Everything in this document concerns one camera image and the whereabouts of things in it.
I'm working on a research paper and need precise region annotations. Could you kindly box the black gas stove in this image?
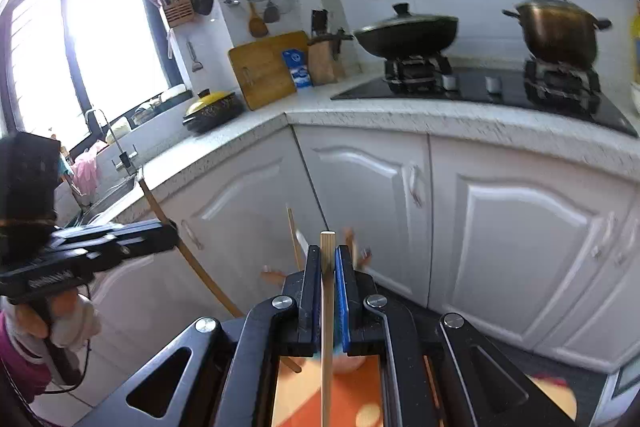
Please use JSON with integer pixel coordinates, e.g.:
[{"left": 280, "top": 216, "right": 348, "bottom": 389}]
[{"left": 330, "top": 54, "right": 640, "bottom": 138}]

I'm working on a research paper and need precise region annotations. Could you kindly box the brown wooden chopstick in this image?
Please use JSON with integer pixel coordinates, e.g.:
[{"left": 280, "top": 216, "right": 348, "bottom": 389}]
[
  {"left": 139, "top": 177, "right": 303, "bottom": 374},
  {"left": 285, "top": 206, "right": 307, "bottom": 272}
]

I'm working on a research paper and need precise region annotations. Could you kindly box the wooden knife block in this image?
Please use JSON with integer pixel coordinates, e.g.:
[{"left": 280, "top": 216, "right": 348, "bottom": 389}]
[{"left": 306, "top": 9, "right": 355, "bottom": 85}]

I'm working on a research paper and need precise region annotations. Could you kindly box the yellow lidded casserole pot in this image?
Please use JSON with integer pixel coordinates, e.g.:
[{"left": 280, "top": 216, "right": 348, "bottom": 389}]
[{"left": 181, "top": 89, "right": 246, "bottom": 134}]

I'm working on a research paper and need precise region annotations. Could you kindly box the steel sink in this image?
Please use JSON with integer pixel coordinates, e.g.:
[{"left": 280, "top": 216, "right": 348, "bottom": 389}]
[{"left": 75, "top": 172, "right": 143, "bottom": 228}]

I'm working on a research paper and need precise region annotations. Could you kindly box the person's left hand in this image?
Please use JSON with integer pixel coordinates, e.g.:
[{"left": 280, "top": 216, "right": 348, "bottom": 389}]
[{"left": 7, "top": 289, "right": 103, "bottom": 353}]

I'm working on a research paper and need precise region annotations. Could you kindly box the yellow oil bottle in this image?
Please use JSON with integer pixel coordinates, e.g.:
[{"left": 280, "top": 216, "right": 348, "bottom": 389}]
[{"left": 627, "top": 2, "right": 640, "bottom": 85}]

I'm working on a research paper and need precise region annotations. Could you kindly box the kitchen window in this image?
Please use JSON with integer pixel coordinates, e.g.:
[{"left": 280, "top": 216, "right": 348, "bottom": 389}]
[{"left": 0, "top": 0, "right": 186, "bottom": 142}]

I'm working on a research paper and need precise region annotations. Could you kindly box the white cabinet door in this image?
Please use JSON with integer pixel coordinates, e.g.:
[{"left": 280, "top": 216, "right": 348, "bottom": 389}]
[
  {"left": 427, "top": 137, "right": 640, "bottom": 348},
  {"left": 82, "top": 207, "right": 236, "bottom": 343},
  {"left": 145, "top": 127, "right": 328, "bottom": 323},
  {"left": 535, "top": 227, "right": 640, "bottom": 375},
  {"left": 292, "top": 124, "right": 433, "bottom": 308}
]

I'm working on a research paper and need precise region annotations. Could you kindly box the wooden cutting board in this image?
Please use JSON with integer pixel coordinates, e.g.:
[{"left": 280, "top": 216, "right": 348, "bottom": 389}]
[{"left": 227, "top": 30, "right": 311, "bottom": 112}]

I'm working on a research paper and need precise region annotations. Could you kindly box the orange yellow red blanket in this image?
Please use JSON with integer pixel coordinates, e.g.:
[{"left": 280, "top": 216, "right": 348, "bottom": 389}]
[{"left": 272, "top": 354, "right": 578, "bottom": 427}]

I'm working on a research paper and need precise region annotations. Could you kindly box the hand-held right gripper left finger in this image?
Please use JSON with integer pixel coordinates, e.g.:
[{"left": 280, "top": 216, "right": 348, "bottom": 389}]
[{"left": 80, "top": 245, "right": 323, "bottom": 427}]

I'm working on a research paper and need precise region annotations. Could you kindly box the pink cloth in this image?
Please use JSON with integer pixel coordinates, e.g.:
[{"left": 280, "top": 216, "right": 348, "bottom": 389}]
[{"left": 70, "top": 142, "right": 108, "bottom": 202}]

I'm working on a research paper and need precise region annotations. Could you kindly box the person's left forearm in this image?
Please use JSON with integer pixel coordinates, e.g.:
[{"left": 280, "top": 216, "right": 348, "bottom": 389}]
[{"left": 0, "top": 307, "right": 56, "bottom": 403}]

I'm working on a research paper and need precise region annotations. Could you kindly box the metal peeler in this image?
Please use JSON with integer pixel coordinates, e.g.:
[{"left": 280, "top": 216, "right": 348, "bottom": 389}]
[{"left": 187, "top": 41, "right": 205, "bottom": 74}]

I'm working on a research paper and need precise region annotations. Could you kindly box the dark bronze cooking pot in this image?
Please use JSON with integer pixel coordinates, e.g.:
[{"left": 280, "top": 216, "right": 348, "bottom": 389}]
[{"left": 502, "top": 0, "right": 613, "bottom": 68}]

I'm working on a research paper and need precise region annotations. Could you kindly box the blue white packet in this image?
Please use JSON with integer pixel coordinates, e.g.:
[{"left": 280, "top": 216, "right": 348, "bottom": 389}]
[{"left": 281, "top": 49, "right": 315, "bottom": 92}]

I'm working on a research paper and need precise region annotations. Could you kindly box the light wooden chopstick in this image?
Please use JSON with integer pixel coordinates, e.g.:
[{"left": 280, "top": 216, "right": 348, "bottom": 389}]
[{"left": 320, "top": 231, "right": 337, "bottom": 427}]

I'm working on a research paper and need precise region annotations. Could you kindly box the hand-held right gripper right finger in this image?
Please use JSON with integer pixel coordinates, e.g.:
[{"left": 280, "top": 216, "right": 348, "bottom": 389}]
[{"left": 335, "top": 245, "right": 576, "bottom": 427}]

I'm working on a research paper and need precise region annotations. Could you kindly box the black wok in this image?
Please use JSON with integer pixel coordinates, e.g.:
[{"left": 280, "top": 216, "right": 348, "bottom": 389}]
[{"left": 352, "top": 3, "right": 460, "bottom": 58}]

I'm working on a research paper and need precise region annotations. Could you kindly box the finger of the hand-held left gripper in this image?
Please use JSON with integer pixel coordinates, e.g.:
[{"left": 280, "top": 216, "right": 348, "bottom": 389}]
[
  {"left": 70, "top": 239, "right": 180, "bottom": 275},
  {"left": 47, "top": 219, "right": 180, "bottom": 248}
]

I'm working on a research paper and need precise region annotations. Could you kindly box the black cable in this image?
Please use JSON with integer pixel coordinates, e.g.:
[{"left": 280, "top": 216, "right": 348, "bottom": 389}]
[{"left": 45, "top": 282, "right": 93, "bottom": 395}]

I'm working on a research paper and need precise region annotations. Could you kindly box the metal faucet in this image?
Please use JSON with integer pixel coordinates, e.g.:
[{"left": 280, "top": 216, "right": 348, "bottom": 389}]
[{"left": 84, "top": 107, "right": 141, "bottom": 178}]

